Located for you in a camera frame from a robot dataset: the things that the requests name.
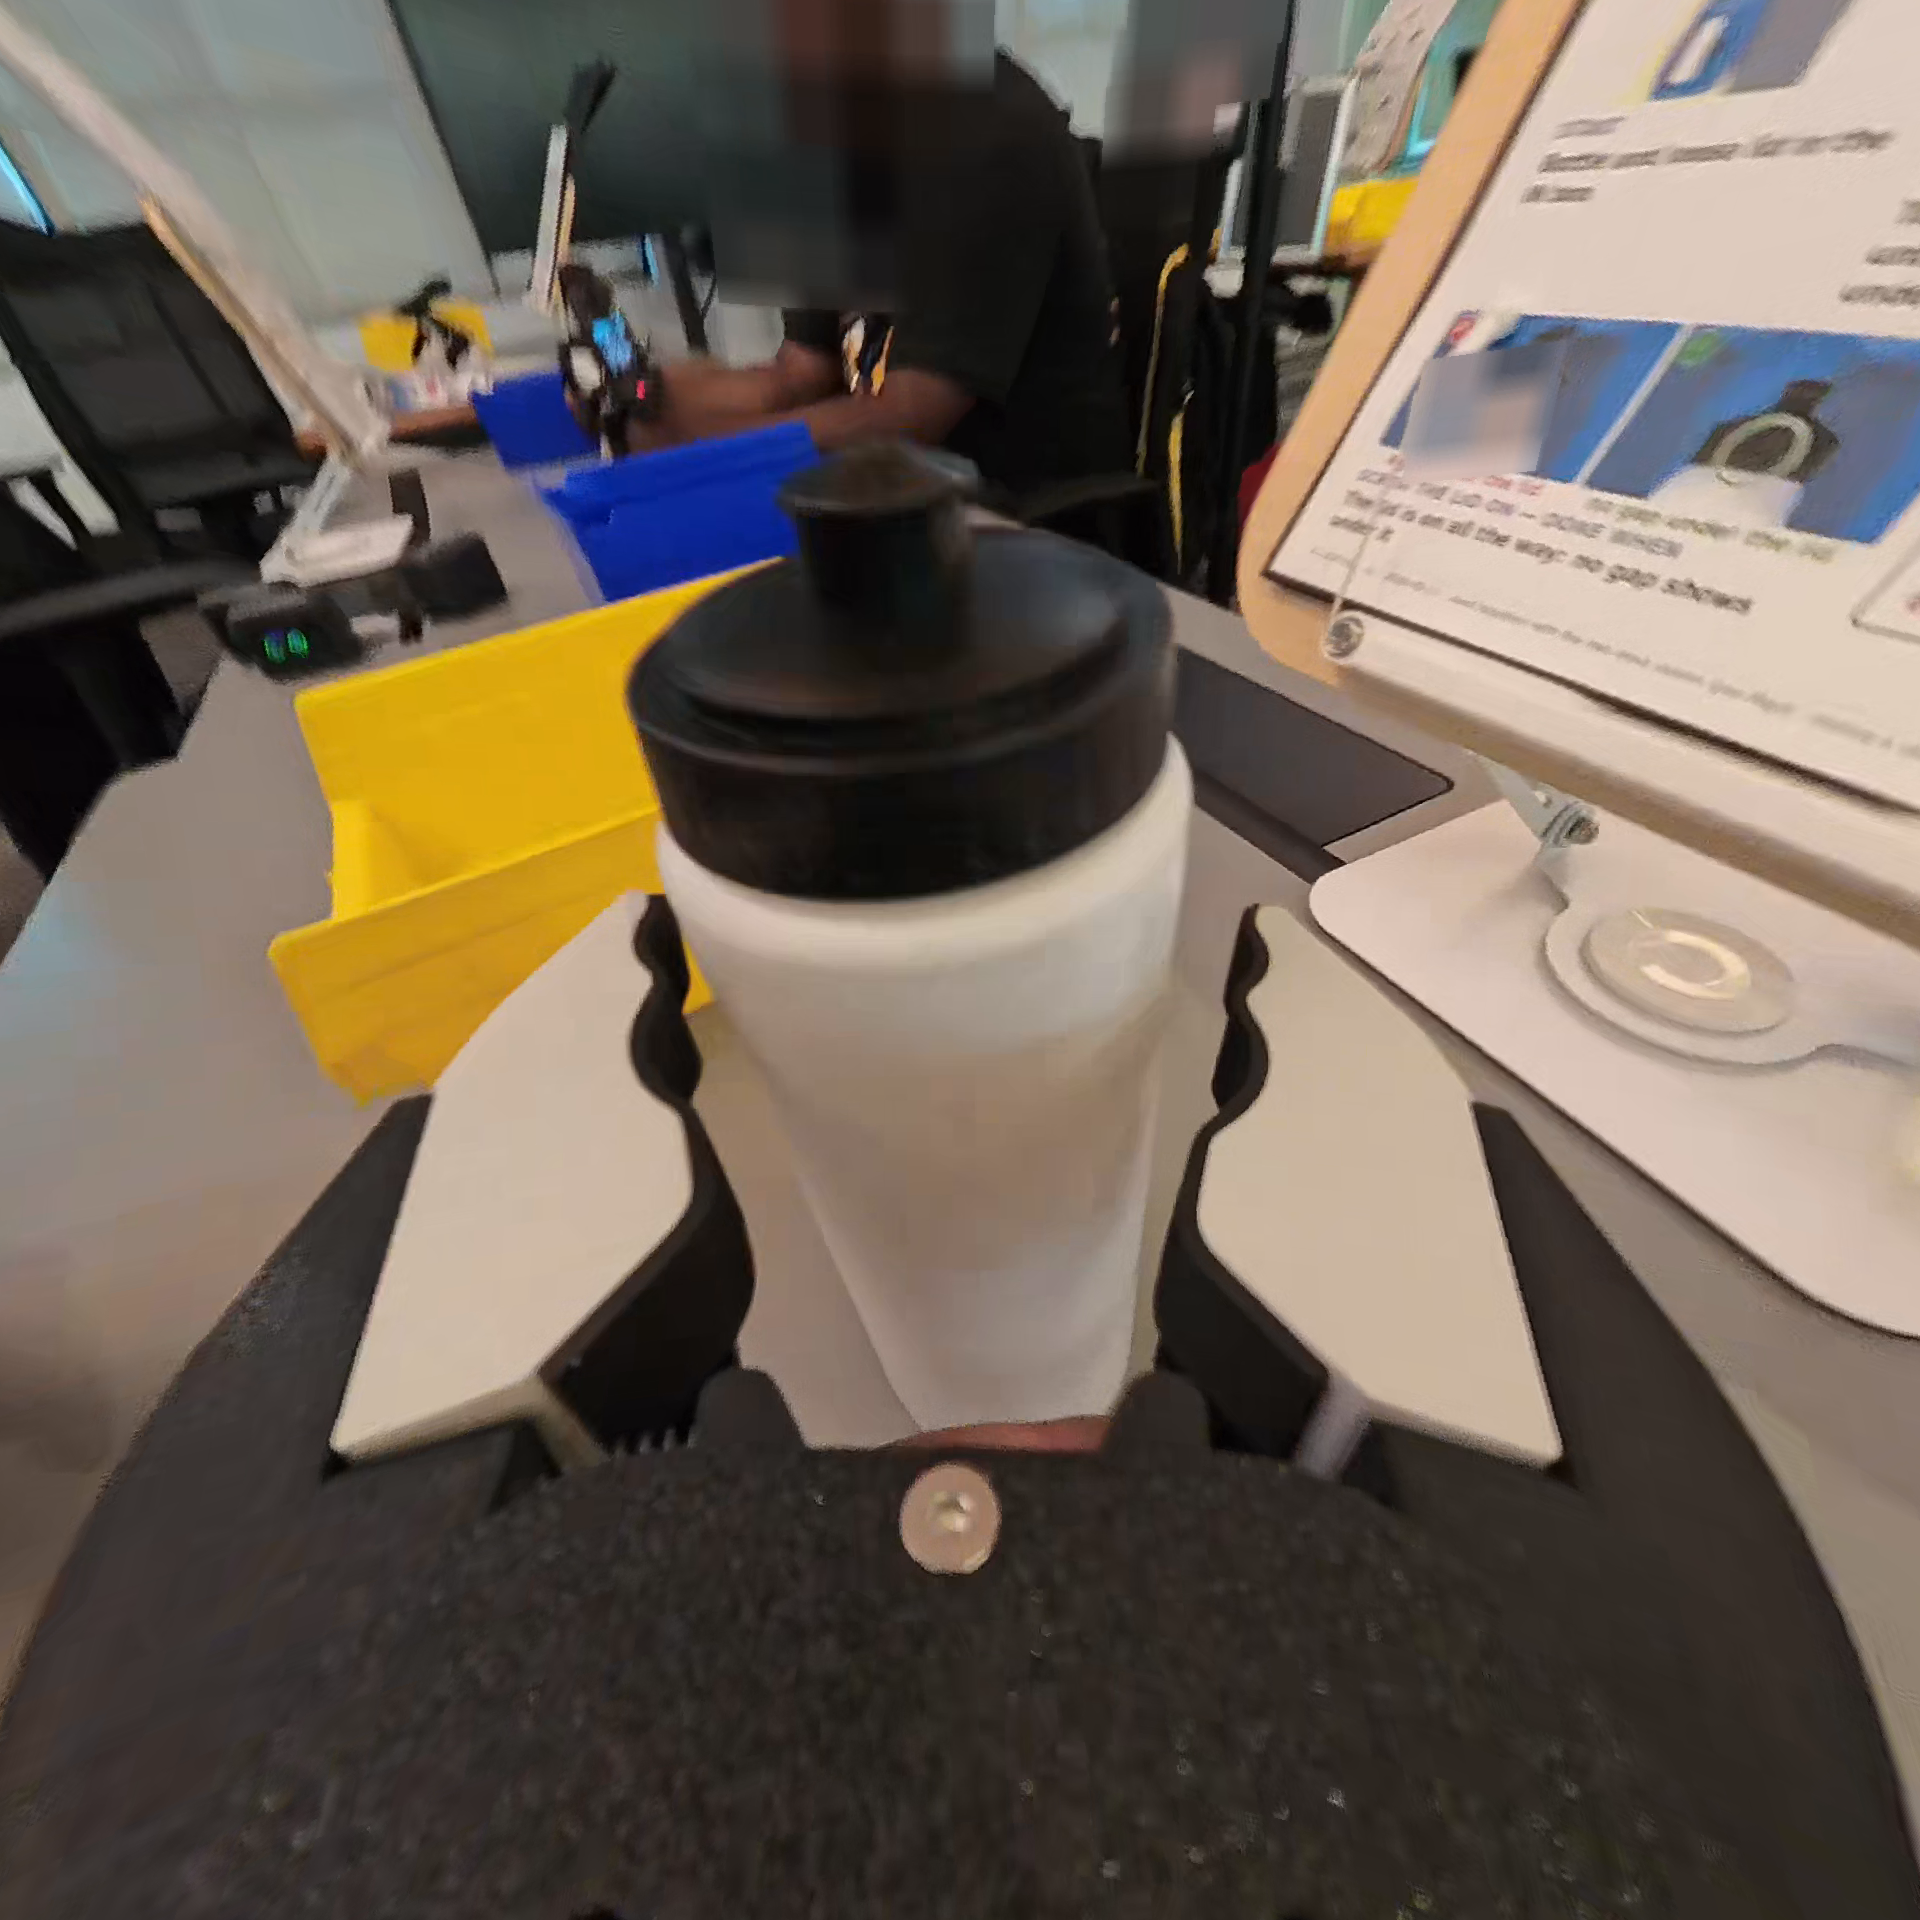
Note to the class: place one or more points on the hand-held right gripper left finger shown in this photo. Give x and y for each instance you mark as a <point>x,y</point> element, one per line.
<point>511,1201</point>

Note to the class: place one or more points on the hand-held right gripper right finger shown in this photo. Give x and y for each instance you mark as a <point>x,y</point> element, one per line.
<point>1382,1201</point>

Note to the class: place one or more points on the yellow storage bin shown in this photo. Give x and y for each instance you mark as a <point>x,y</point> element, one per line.
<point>450,781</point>

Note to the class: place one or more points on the white plastic bottle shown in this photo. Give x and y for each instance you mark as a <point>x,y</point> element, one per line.
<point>960,1079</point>

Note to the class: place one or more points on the black bottle lid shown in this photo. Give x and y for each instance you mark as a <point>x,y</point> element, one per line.
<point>901,721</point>

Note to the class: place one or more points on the white stand base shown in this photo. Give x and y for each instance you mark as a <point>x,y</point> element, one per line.
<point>1440,961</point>

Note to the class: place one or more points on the black charger with green lights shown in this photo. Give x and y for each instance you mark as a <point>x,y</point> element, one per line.
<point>277,629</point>

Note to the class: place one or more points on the black box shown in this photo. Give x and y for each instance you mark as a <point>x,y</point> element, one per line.
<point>457,579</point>

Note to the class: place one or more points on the clear document stand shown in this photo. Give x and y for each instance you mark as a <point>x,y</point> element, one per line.
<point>338,546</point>

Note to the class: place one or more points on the blue storage bin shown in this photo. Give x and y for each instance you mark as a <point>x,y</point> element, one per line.
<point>523,421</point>
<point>674,517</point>

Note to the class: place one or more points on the black and yellow jacket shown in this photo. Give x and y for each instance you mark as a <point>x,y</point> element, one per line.
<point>1201,421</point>

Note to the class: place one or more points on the instruction sheet on stand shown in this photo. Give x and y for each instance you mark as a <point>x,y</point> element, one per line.
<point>1350,390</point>

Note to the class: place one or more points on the background yellow bin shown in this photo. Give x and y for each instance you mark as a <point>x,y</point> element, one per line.
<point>450,339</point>

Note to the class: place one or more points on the black pole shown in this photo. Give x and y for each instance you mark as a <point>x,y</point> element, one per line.
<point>1275,299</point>

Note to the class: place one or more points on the black office chair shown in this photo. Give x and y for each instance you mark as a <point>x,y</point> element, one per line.
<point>136,376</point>

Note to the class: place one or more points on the printed instruction sheet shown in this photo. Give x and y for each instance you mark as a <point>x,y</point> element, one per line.
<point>1651,225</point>

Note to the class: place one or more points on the dark monitor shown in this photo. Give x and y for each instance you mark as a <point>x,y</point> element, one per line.
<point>600,120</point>

